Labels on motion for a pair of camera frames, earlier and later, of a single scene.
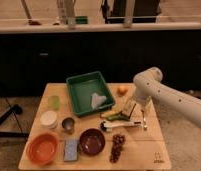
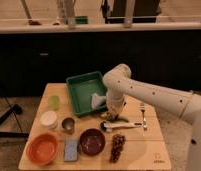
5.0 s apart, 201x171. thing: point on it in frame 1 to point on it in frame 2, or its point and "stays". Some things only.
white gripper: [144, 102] to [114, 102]
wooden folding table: [124, 136] stays
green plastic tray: [82, 86] stays
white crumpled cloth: [97, 100] stays
